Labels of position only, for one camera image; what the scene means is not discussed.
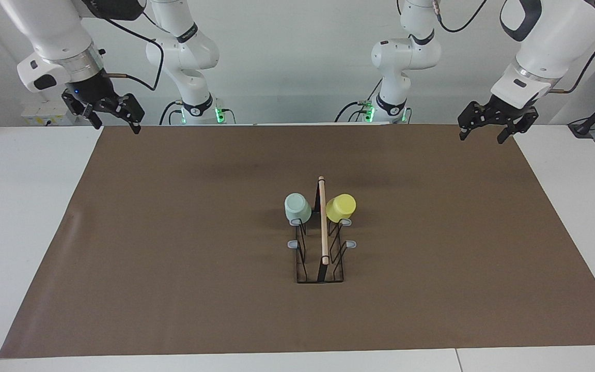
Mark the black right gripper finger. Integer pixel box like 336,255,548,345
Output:
108,93,146,135
61,90,103,130

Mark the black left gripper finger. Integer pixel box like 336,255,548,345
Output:
458,102,488,141
497,107,539,145

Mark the yellow plastic cup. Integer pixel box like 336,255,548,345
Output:
326,194,356,226

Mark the pale green plastic cup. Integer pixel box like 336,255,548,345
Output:
284,193,312,225

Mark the white power strip box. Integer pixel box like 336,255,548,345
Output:
21,99,77,126

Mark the brown table mat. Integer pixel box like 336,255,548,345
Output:
0,123,595,359

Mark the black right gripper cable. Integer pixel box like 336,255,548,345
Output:
99,10,165,92

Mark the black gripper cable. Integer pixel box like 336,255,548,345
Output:
432,0,595,95
99,10,165,92

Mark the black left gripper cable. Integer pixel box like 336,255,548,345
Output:
432,0,595,95

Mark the black wire cup rack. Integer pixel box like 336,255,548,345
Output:
287,176,357,284

